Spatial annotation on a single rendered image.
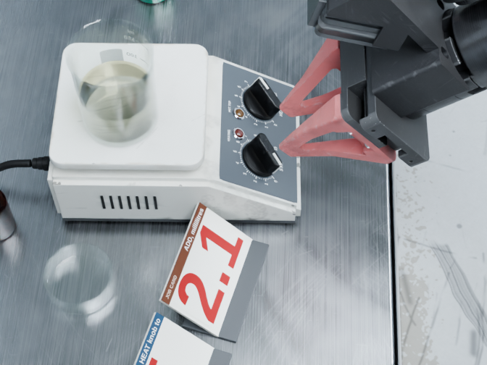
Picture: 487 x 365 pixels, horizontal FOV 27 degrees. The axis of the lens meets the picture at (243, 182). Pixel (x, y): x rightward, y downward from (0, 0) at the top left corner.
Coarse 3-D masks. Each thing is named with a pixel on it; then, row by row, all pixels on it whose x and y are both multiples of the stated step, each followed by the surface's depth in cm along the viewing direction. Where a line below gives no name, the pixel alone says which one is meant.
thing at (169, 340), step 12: (168, 324) 76; (168, 336) 76; (180, 336) 77; (156, 348) 75; (168, 348) 76; (180, 348) 76; (192, 348) 77; (204, 348) 78; (156, 360) 75; (168, 360) 75; (180, 360) 76; (192, 360) 77
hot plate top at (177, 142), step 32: (64, 64) 82; (160, 64) 82; (192, 64) 82; (64, 96) 81; (160, 96) 81; (192, 96) 81; (64, 128) 79; (160, 128) 79; (192, 128) 79; (64, 160) 77; (96, 160) 77; (128, 160) 77; (160, 160) 77; (192, 160) 77
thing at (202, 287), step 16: (208, 224) 81; (224, 224) 82; (208, 240) 80; (224, 240) 81; (240, 240) 82; (192, 256) 79; (208, 256) 80; (224, 256) 81; (192, 272) 79; (208, 272) 80; (224, 272) 81; (176, 288) 77; (192, 288) 78; (208, 288) 79; (224, 288) 80; (176, 304) 77; (192, 304) 78; (208, 304) 79; (208, 320) 79
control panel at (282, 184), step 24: (240, 72) 86; (240, 96) 84; (240, 120) 83; (264, 120) 85; (288, 120) 86; (240, 144) 82; (240, 168) 81; (288, 168) 83; (264, 192) 81; (288, 192) 82
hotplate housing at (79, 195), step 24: (216, 72) 84; (216, 96) 83; (216, 120) 82; (216, 144) 81; (48, 168) 84; (216, 168) 80; (72, 192) 80; (96, 192) 80; (120, 192) 80; (144, 192) 80; (168, 192) 80; (192, 192) 80; (216, 192) 80; (240, 192) 80; (72, 216) 83; (96, 216) 83; (120, 216) 83; (144, 216) 83; (168, 216) 83; (240, 216) 83; (264, 216) 83; (288, 216) 83
